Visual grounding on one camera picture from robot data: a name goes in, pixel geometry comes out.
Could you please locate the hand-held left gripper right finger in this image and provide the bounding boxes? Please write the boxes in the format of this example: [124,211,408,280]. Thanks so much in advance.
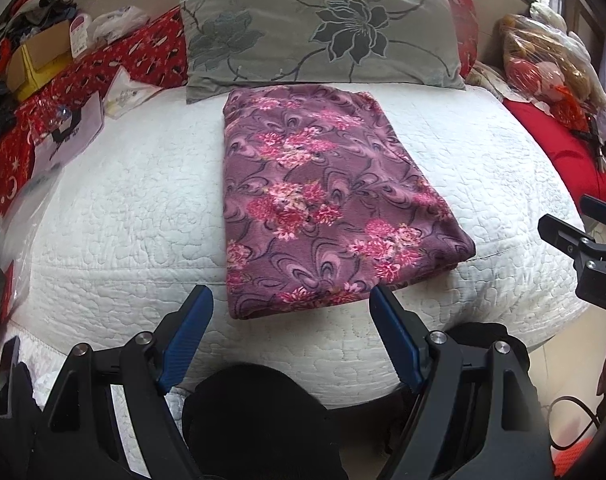
[369,285,554,480]

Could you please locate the orange cloth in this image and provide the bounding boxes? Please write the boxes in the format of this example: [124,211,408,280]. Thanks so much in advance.
[552,437,601,480]

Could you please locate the clear bag with black print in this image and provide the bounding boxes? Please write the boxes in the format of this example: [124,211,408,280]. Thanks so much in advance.
[30,91,105,173]

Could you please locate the person's black trouser legs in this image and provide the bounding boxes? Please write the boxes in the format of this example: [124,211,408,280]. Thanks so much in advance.
[182,322,531,480]

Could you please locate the yellow flat package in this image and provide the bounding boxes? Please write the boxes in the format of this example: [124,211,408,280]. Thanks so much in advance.
[16,55,71,102]

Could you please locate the pink and white tag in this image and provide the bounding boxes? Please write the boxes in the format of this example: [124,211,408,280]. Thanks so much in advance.
[69,14,93,58]

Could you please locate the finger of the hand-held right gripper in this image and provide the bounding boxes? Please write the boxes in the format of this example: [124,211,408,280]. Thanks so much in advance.
[580,193,606,229]
[538,213,606,287]

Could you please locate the clear bag of stuffed toys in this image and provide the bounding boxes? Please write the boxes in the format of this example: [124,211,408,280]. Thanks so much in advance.
[498,2,606,126]

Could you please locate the grey floral pillow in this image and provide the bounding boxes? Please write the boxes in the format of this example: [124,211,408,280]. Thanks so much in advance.
[179,0,468,105]

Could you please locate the black cable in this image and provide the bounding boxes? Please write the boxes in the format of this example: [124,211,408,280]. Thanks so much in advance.
[545,396,606,453]

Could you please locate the cardboard box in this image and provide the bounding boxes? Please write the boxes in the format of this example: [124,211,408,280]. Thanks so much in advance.
[6,22,74,88]

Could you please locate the black clip with cord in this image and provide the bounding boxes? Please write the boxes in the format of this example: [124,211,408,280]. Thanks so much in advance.
[572,116,606,177]

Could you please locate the white plastic packet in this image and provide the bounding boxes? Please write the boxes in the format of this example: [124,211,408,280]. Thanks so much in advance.
[104,66,161,120]

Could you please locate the white plastic bag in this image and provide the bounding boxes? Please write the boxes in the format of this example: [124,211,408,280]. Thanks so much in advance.
[90,5,150,45]

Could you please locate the clear plastic bag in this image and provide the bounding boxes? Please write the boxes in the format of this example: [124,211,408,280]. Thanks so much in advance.
[0,165,66,273]

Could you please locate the red cushion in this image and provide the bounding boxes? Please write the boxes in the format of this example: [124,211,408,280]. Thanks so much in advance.
[503,97,606,211]

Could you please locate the purple floral fleece garment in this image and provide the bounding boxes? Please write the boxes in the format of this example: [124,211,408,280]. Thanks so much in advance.
[222,85,476,321]

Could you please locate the pile of mixed clothes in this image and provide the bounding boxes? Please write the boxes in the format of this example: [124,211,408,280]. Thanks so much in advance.
[0,0,80,68]

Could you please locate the white quilted bedspread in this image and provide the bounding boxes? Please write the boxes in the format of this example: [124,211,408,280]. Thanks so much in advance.
[6,82,586,411]

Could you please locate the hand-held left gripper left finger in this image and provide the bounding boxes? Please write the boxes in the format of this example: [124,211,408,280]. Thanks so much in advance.
[28,285,215,480]

